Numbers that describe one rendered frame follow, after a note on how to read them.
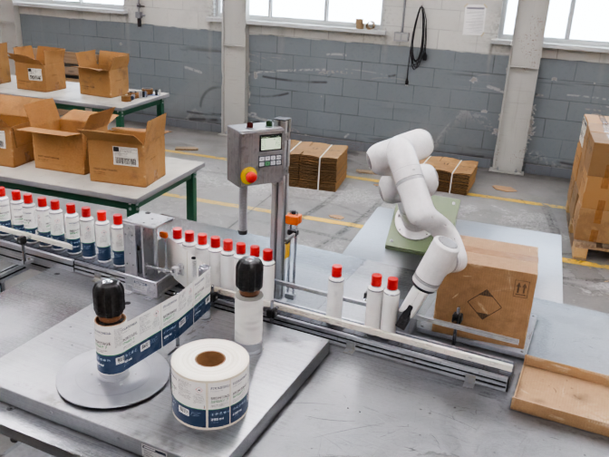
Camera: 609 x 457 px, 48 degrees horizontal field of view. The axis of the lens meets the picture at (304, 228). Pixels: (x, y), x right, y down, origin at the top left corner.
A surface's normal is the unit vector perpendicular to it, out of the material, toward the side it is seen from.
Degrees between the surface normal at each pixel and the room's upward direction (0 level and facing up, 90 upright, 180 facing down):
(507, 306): 90
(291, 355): 0
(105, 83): 90
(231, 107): 90
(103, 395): 0
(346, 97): 90
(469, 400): 0
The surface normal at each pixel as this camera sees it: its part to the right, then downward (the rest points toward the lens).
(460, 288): -0.31, 0.33
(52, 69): 0.93, 0.15
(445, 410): 0.04, -0.93
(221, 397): 0.37, 0.36
